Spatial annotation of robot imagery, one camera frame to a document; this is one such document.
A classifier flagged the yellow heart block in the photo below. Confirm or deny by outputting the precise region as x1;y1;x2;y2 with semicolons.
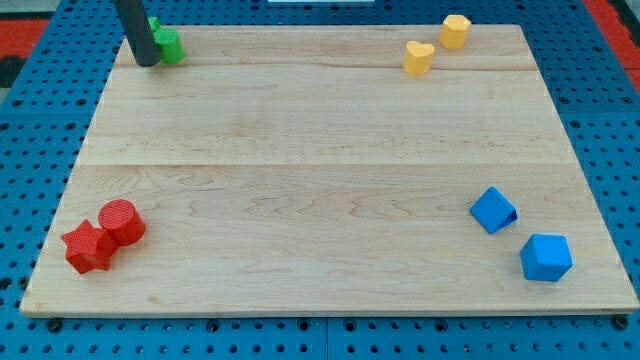
403;40;435;77

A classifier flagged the yellow hexagon block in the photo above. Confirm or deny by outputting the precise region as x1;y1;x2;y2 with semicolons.
439;14;472;50

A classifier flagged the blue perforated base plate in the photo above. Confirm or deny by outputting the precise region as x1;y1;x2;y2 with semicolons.
1;0;639;359

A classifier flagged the blue cube block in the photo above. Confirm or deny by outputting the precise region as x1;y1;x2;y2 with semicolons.
520;234;574;282

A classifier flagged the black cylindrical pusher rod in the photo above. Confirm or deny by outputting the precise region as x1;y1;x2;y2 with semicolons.
114;0;160;67

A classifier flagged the blue triangular prism block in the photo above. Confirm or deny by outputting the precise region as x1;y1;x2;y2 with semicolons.
470;186;518;234

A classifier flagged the light wooden board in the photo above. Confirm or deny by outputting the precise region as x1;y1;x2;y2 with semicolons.
20;25;639;318

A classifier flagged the green cylinder block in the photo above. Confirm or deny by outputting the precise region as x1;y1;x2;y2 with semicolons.
153;28;185;65

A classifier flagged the red cylinder block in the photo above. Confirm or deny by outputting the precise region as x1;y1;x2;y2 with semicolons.
98;199;146;246

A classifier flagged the green star block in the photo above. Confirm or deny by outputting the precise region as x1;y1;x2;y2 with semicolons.
147;16;161;33

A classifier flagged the red star block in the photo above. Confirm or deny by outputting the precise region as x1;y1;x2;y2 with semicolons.
61;220;119;274

